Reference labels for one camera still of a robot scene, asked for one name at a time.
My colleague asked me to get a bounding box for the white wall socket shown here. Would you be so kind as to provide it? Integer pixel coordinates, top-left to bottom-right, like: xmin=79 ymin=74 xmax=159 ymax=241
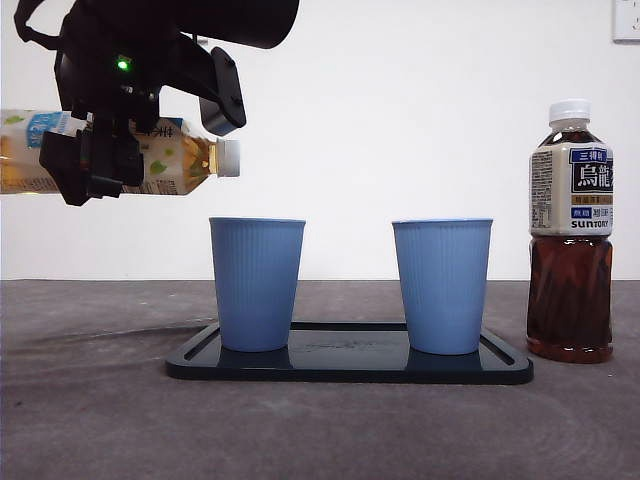
xmin=612 ymin=0 xmax=640 ymax=43

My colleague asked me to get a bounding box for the jasmine oolong tea bottle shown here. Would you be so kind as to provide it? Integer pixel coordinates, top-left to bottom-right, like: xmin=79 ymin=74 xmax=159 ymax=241
xmin=0 ymin=108 xmax=242 ymax=199

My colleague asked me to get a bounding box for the dark blue tray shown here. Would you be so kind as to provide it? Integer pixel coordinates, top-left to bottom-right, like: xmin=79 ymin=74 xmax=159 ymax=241
xmin=165 ymin=321 xmax=535 ymax=385

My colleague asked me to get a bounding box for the blue ribbed cup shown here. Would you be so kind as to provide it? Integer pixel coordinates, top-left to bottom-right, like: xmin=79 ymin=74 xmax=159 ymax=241
xmin=208 ymin=217 xmax=307 ymax=353
xmin=391 ymin=217 xmax=495 ymax=356

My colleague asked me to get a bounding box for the dark oolong tea bottle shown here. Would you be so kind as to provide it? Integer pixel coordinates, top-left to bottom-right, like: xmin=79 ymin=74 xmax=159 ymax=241
xmin=525 ymin=98 xmax=615 ymax=365

